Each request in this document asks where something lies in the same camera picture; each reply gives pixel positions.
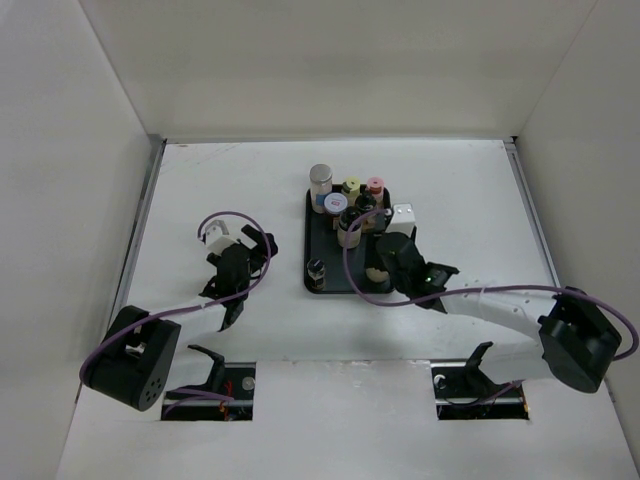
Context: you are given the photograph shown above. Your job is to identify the black-top glass salt grinder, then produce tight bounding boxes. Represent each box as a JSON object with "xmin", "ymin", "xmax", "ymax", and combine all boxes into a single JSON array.
[{"xmin": 365, "ymin": 267, "xmax": 389, "ymax": 284}]

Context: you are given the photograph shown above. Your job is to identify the black-lid dark-label spice jar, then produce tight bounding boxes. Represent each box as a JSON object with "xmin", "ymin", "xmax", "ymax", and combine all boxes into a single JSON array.
[{"xmin": 306, "ymin": 258, "xmax": 326, "ymax": 291}]

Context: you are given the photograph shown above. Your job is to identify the white-lid red-label jar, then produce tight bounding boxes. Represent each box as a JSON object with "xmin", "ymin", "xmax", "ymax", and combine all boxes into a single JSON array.
[{"xmin": 324, "ymin": 192, "xmax": 349, "ymax": 230}]

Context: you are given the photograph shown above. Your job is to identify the silver-cap blue-label peppercorn jar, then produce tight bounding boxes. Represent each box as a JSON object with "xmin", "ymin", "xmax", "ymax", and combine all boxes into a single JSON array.
[{"xmin": 309, "ymin": 164, "xmax": 333, "ymax": 214}]

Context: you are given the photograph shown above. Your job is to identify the black-cap bottle white contents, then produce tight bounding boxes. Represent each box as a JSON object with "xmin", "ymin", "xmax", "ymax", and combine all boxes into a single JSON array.
[{"xmin": 337, "ymin": 206, "xmax": 362, "ymax": 250}]

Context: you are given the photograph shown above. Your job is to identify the pink-cap spice bottle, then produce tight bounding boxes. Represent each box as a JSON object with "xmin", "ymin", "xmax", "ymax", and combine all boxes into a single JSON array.
[{"xmin": 366, "ymin": 176, "xmax": 385, "ymax": 208}]

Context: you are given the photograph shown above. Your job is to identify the yellow-cap spice bottle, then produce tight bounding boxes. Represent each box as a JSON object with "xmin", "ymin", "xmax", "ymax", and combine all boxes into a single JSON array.
[{"xmin": 341, "ymin": 176, "xmax": 361, "ymax": 203}]

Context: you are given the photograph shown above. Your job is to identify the black-cap bottle tan contents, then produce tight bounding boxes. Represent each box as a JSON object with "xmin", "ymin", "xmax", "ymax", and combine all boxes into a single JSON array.
[{"xmin": 355, "ymin": 190, "xmax": 378, "ymax": 233}]

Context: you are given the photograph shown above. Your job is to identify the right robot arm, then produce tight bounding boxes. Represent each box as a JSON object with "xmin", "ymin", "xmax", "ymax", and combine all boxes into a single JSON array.
[{"xmin": 376, "ymin": 232, "xmax": 621, "ymax": 396}]

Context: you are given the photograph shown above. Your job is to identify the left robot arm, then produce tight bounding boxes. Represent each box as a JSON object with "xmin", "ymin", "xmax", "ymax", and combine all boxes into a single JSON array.
[{"xmin": 79, "ymin": 220, "xmax": 278, "ymax": 412}]

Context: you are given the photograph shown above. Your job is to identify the black plastic tray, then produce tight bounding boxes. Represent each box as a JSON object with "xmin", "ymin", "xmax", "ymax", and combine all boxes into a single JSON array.
[{"xmin": 303, "ymin": 183, "xmax": 400, "ymax": 296}]

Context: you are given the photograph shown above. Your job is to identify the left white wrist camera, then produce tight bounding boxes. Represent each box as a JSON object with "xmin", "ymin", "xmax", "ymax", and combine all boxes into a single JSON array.
[{"xmin": 202, "ymin": 220, "xmax": 239, "ymax": 255}]

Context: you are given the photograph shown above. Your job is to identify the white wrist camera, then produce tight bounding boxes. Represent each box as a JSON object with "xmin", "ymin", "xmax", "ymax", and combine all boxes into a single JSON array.
[
  {"xmin": 386, "ymin": 203, "xmax": 416, "ymax": 237},
  {"xmin": 202, "ymin": 220, "xmax": 239, "ymax": 255}
]

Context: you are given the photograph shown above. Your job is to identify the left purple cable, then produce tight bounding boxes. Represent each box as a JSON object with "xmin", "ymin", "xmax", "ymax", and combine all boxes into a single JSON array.
[{"xmin": 79, "ymin": 210, "xmax": 281, "ymax": 421}]

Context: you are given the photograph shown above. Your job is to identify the purple cable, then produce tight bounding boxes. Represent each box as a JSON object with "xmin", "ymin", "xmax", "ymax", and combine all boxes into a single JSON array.
[
  {"xmin": 79, "ymin": 210, "xmax": 281, "ymax": 421},
  {"xmin": 343, "ymin": 209, "xmax": 640, "ymax": 406}
]

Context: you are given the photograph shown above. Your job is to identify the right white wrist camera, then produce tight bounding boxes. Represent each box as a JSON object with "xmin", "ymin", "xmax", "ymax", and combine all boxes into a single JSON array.
[{"xmin": 386, "ymin": 203, "xmax": 416, "ymax": 237}]

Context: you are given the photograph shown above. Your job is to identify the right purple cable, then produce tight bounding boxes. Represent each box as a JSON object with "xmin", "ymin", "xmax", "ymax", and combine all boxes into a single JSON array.
[{"xmin": 343, "ymin": 209, "xmax": 640, "ymax": 406}]

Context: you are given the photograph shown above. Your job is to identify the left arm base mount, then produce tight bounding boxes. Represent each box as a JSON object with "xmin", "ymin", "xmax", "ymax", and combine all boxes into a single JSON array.
[{"xmin": 161, "ymin": 344, "xmax": 257, "ymax": 422}]

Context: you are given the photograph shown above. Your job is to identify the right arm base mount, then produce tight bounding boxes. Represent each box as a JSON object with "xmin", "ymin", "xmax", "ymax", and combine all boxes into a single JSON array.
[{"xmin": 431, "ymin": 342, "xmax": 529, "ymax": 421}]

